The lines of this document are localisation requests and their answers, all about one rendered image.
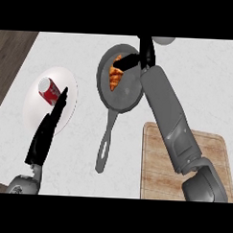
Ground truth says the wooden cutting board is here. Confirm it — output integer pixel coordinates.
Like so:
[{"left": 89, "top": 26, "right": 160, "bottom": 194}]
[{"left": 139, "top": 121, "right": 233, "bottom": 204}]

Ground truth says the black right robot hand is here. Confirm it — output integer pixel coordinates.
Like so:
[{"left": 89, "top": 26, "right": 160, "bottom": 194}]
[{"left": 115, "top": 34, "right": 157, "bottom": 73}]

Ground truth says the grey rounded object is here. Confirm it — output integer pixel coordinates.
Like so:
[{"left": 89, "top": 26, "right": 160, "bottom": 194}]
[{"left": 151, "top": 35, "right": 177, "bottom": 46}]

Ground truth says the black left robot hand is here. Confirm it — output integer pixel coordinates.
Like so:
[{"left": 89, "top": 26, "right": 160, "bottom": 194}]
[{"left": 24, "top": 84, "right": 69, "bottom": 168}]

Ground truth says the red soda can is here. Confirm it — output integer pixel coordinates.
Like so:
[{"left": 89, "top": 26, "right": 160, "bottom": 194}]
[{"left": 36, "top": 76, "right": 63, "bottom": 106}]

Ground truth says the white round plate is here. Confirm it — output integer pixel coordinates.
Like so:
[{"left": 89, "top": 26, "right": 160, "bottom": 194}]
[{"left": 21, "top": 64, "right": 81, "bottom": 138}]

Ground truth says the grey frying pan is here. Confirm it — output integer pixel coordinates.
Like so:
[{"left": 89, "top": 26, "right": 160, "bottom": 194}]
[{"left": 92, "top": 42, "right": 147, "bottom": 176}]

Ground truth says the orange croissant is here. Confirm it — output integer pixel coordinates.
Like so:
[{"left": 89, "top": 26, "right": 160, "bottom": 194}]
[{"left": 108, "top": 54, "right": 126, "bottom": 93}]

